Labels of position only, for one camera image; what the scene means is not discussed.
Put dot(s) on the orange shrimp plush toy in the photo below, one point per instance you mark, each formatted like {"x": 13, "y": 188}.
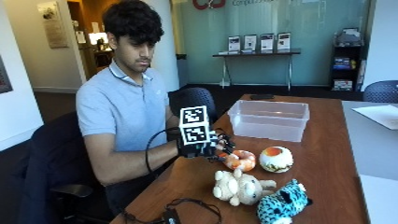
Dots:
{"x": 242, "y": 160}

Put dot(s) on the white cube of black markers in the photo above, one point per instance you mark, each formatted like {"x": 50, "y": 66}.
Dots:
{"x": 193, "y": 124}

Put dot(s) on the clear plastic bin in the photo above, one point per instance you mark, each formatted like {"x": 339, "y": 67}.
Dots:
{"x": 268, "y": 123}

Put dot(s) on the white orange egg plush toy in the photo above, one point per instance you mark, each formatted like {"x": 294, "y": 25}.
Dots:
{"x": 276, "y": 161}

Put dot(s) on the beige teddy bear plush toy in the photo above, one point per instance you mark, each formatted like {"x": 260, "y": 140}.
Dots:
{"x": 242, "y": 188}

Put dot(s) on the black mesh chair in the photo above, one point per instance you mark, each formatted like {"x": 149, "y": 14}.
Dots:
{"x": 193, "y": 98}

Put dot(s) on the black phone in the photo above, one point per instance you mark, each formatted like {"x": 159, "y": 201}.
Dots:
{"x": 260, "y": 97}

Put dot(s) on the teal spotted plush toy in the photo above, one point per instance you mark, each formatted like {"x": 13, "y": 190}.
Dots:
{"x": 280, "y": 202}

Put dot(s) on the small black device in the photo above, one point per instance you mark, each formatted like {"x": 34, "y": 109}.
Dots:
{"x": 170, "y": 217}

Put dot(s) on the person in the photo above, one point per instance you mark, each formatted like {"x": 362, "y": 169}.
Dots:
{"x": 123, "y": 105}

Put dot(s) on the narrow console table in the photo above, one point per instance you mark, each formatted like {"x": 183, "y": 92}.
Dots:
{"x": 256, "y": 53}

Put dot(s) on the framed brochure stand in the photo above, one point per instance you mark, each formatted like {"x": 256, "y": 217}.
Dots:
{"x": 232, "y": 43}
{"x": 248, "y": 42}
{"x": 266, "y": 42}
{"x": 283, "y": 41}

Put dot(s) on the black magazine shelf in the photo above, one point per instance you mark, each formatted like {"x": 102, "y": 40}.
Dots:
{"x": 346, "y": 68}

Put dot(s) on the white paper sheet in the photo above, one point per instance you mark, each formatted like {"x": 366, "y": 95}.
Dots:
{"x": 379, "y": 115}

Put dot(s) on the black office chair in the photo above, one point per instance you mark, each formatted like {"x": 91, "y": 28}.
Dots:
{"x": 53, "y": 161}

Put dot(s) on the dark blue mesh chair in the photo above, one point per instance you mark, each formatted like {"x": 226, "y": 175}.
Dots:
{"x": 380, "y": 91}

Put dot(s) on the wall plaque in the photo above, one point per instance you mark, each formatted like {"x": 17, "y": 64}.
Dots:
{"x": 51, "y": 26}

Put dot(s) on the dark framed wall picture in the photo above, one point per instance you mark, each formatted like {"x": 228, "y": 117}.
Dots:
{"x": 4, "y": 76}

